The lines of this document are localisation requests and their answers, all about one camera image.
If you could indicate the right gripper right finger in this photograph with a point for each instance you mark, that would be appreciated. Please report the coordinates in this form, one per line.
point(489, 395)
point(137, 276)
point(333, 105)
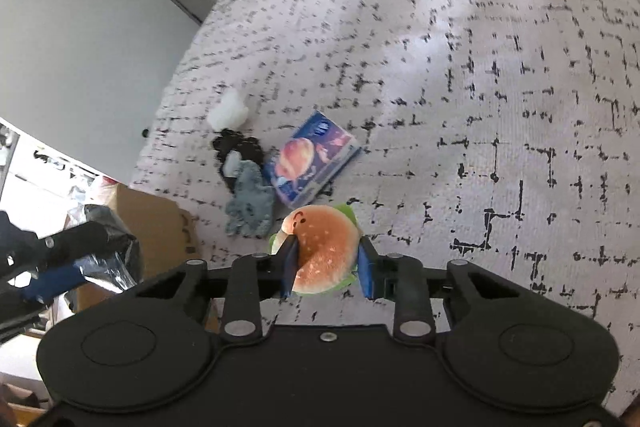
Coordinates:
point(401, 280)

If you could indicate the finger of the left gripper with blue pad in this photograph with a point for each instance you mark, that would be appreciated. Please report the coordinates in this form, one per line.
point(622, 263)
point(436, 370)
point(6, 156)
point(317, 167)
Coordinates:
point(52, 283)
point(67, 246)

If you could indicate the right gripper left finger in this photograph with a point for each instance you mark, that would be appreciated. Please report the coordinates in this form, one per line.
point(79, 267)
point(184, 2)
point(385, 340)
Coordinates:
point(253, 279)

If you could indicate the grey blue patterned pouch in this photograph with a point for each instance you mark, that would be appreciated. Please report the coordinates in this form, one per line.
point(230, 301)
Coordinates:
point(250, 210)

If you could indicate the brown cardboard box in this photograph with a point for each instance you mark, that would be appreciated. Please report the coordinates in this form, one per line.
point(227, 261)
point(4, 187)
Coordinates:
point(165, 232)

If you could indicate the hamburger plush toy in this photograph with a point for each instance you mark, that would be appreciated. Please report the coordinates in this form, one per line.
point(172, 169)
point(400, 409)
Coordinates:
point(328, 241)

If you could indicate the blue tissue pack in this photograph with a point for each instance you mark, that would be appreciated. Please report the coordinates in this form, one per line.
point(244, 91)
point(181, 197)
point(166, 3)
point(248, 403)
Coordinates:
point(316, 152)

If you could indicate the black lace white item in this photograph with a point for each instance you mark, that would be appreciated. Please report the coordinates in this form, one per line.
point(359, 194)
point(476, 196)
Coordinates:
point(231, 148)

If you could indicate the white foam cube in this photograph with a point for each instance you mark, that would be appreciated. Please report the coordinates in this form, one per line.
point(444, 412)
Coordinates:
point(230, 113)

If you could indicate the white black patterned bedspread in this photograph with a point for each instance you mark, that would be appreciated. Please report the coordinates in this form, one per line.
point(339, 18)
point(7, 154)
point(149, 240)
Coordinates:
point(503, 132)

